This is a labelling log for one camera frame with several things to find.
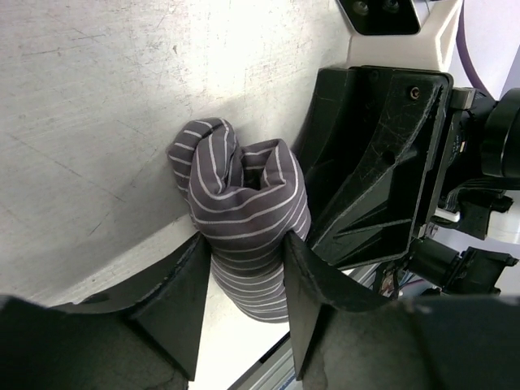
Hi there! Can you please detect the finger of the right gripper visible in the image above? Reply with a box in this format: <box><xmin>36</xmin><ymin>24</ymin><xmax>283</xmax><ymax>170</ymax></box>
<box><xmin>307</xmin><ymin>67</ymin><xmax>453</xmax><ymax>267</ymax></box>
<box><xmin>298</xmin><ymin>67</ymin><xmax>392</xmax><ymax>191</ymax></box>

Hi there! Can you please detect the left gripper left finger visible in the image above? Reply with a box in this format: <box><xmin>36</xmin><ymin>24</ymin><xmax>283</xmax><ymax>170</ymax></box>
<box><xmin>1</xmin><ymin>234</ymin><xmax>210</xmax><ymax>389</ymax></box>

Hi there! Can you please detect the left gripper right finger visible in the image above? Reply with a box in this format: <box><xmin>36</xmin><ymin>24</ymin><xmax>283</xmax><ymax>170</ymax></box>
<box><xmin>283</xmin><ymin>233</ymin><xmax>519</xmax><ymax>389</ymax></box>

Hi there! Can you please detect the striped grey underwear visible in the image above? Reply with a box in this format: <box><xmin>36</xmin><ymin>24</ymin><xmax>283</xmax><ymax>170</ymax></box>
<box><xmin>167</xmin><ymin>118</ymin><xmax>311</xmax><ymax>323</ymax></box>

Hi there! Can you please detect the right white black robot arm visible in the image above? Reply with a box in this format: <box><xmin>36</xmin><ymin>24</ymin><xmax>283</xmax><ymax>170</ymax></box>
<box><xmin>298</xmin><ymin>67</ymin><xmax>519</xmax><ymax>293</ymax></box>

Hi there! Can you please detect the aluminium frame rail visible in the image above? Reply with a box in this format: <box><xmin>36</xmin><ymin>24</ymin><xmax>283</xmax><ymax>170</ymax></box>
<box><xmin>227</xmin><ymin>259</ymin><xmax>407</xmax><ymax>390</ymax></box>

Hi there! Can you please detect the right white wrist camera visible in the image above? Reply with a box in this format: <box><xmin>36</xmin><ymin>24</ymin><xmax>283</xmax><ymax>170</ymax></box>
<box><xmin>339</xmin><ymin>0</ymin><xmax>462</xmax><ymax>72</ymax></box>

